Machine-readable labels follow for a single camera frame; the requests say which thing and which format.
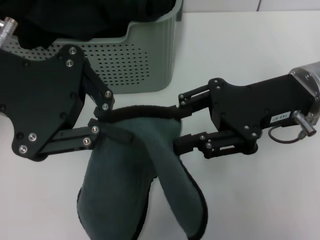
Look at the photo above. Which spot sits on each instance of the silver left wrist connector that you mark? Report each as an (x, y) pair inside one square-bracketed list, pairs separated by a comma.
[(6, 30)]

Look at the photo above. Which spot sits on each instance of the green towel with black trim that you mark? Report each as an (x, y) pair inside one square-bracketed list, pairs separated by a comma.
[(112, 175)]

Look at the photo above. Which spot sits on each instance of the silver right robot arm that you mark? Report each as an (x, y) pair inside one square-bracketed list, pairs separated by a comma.
[(307, 82)]

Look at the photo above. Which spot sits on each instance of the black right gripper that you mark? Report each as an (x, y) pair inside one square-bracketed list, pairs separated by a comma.
[(255, 102)]

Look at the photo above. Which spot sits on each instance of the green perforated plastic storage box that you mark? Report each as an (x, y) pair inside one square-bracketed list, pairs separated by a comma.
[(142, 60)]

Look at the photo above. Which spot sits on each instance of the black cloth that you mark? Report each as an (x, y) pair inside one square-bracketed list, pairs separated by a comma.
[(75, 17)]

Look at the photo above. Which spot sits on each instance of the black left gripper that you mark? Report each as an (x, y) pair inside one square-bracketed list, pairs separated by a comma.
[(42, 100)]

